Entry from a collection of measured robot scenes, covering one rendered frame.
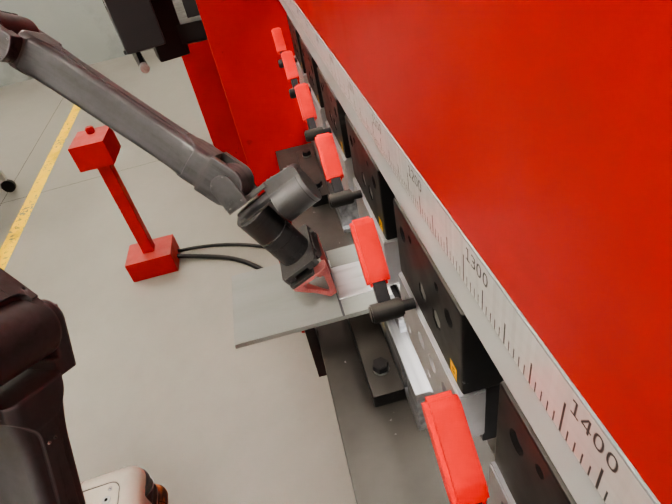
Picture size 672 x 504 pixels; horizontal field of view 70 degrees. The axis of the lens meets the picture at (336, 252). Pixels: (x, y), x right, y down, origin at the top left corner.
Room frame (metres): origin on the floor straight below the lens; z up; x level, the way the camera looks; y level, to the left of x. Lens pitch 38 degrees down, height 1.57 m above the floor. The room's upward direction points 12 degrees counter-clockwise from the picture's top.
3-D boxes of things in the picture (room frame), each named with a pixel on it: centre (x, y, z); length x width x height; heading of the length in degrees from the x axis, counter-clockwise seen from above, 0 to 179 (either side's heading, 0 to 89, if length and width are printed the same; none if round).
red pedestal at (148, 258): (2.24, 1.00, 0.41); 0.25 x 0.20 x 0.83; 94
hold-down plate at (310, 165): (1.25, 0.02, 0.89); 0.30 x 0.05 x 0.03; 4
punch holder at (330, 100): (0.68, -0.08, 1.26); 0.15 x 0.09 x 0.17; 4
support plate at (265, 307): (0.64, 0.07, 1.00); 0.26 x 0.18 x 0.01; 94
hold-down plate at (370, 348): (0.61, -0.02, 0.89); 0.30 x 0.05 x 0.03; 4
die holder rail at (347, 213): (1.20, -0.04, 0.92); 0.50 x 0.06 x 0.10; 4
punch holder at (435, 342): (0.28, -0.10, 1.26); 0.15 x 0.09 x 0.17; 4
